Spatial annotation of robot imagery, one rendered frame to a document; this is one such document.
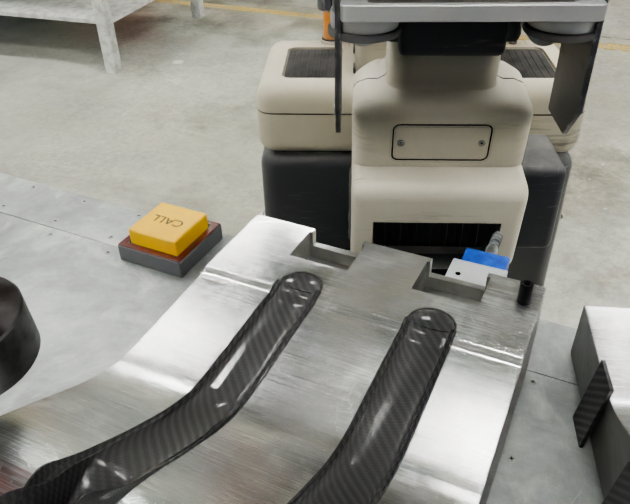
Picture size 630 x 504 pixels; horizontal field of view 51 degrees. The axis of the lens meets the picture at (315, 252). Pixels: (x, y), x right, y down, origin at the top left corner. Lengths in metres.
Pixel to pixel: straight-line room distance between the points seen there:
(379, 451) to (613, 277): 1.75
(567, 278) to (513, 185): 1.24
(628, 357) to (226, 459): 0.32
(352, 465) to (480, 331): 0.14
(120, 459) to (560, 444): 0.33
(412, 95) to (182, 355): 0.48
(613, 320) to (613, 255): 1.64
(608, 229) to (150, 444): 2.06
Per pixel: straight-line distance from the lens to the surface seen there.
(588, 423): 0.55
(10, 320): 0.41
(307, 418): 0.44
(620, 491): 0.49
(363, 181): 0.84
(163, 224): 0.72
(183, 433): 0.43
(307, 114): 1.11
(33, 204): 0.88
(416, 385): 0.46
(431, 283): 0.57
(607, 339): 0.57
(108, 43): 3.57
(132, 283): 0.70
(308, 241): 0.59
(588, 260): 2.18
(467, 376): 0.47
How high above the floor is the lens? 1.22
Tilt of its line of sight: 36 degrees down
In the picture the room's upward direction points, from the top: 1 degrees counter-clockwise
